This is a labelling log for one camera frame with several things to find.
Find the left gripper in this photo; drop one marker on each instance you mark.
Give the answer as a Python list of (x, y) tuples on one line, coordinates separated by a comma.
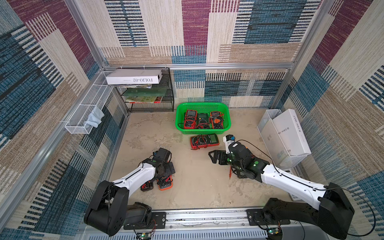
[(170, 169)]

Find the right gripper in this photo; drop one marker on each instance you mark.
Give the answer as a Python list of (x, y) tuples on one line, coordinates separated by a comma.
[(222, 156)]

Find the green DT9205A multimeter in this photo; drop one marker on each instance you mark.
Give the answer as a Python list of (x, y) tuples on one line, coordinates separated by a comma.
[(203, 121)]

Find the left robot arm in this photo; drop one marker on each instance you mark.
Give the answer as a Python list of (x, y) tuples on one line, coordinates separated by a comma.
[(109, 210)]

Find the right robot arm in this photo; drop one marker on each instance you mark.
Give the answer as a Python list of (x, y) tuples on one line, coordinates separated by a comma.
[(326, 207)]

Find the orange Victor multimeter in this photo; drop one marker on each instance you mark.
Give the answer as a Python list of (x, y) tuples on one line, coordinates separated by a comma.
[(165, 183)]

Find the small black multimeter left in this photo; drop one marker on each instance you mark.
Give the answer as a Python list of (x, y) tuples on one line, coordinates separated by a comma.
[(148, 186)]

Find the red ANENG multimeter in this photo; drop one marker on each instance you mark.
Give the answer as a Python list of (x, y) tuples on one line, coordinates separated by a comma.
[(204, 141)]

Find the green plastic basket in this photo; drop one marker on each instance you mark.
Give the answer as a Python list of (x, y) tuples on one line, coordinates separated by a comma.
[(202, 108)]

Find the white open file box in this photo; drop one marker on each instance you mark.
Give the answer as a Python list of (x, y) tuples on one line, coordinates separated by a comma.
[(274, 144)]

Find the white box upright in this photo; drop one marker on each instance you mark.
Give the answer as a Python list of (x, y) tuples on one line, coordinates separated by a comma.
[(291, 133)]

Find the green book on shelf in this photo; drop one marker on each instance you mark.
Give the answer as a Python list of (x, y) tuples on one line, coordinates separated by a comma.
[(144, 95)]

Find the light blue cloth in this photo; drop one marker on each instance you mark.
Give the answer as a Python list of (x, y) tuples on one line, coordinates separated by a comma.
[(95, 118)]

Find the white FOLIO box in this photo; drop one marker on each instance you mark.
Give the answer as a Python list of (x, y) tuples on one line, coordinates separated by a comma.
[(134, 77)]

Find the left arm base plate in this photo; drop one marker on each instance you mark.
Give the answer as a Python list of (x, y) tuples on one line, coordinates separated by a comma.
[(156, 220)]

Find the black wire shelf rack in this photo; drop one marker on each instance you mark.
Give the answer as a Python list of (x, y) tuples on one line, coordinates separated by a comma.
[(168, 102)]

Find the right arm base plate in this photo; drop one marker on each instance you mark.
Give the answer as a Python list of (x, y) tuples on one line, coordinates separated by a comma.
[(264, 218)]

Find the white wire wall basket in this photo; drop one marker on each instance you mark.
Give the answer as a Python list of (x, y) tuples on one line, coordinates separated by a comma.
[(96, 95)]

